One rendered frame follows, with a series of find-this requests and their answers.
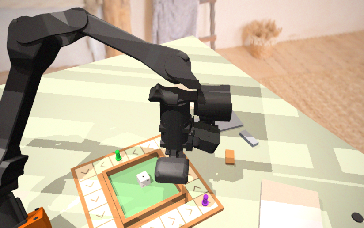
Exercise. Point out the purple pawn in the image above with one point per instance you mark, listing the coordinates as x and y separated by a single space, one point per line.
205 201

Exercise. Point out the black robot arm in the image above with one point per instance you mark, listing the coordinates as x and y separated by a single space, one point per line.
33 44

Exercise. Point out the green pawn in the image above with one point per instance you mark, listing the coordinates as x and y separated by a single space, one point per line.
118 157

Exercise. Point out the white die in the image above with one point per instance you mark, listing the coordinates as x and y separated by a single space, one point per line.
143 179

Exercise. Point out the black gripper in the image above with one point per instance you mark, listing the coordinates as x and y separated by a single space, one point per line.
175 168

